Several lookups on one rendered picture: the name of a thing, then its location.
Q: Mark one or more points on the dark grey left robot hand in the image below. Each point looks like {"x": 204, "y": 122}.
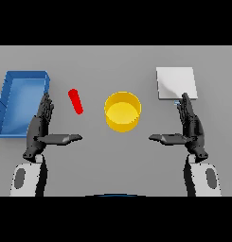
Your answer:
{"x": 38, "y": 132}

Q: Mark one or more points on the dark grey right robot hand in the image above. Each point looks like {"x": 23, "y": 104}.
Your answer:
{"x": 193, "y": 129}

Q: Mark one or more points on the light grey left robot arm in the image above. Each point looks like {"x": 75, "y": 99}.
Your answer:
{"x": 28, "y": 178}

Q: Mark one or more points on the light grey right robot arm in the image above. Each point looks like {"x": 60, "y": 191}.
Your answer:
{"x": 202, "y": 178}

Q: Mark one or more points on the red beaker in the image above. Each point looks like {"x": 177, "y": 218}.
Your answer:
{"x": 75, "y": 101}

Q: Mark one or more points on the pale square measuring scale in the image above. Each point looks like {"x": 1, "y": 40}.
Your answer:
{"x": 176, "y": 82}

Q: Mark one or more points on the yellow bowl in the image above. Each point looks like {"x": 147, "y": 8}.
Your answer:
{"x": 122, "y": 112}

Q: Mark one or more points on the blue tray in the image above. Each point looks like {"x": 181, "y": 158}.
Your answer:
{"x": 21, "y": 104}

